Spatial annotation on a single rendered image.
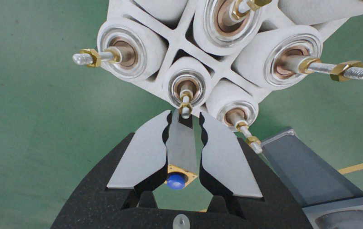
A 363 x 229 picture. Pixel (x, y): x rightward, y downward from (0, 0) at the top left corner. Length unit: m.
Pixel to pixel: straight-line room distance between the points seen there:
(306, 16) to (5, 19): 0.83
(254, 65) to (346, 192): 0.50
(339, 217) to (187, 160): 0.47
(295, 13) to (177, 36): 0.21
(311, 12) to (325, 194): 0.51
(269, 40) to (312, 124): 0.62
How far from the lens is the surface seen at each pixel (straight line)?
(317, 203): 0.62
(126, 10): 0.30
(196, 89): 0.21
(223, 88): 0.27
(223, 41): 0.20
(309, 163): 0.66
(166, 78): 0.21
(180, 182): 0.27
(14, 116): 1.07
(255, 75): 0.24
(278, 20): 0.32
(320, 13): 0.30
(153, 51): 0.21
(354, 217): 0.62
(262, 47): 0.24
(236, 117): 0.24
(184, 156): 0.28
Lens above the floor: 0.45
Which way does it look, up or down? 58 degrees down
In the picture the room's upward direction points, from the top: 174 degrees counter-clockwise
